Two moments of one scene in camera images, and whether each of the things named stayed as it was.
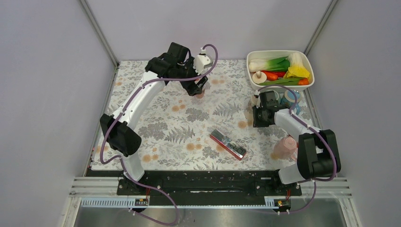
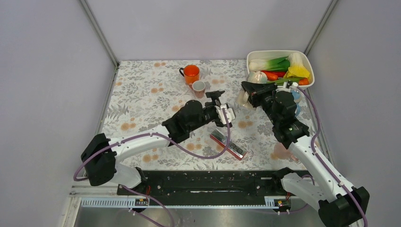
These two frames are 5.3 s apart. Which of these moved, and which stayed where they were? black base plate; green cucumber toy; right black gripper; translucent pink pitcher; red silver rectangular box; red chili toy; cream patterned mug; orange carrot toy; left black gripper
Moved: right black gripper; cream patterned mug; left black gripper
Stayed: green cucumber toy; red silver rectangular box; orange carrot toy; translucent pink pitcher; black base plate; red chili toy
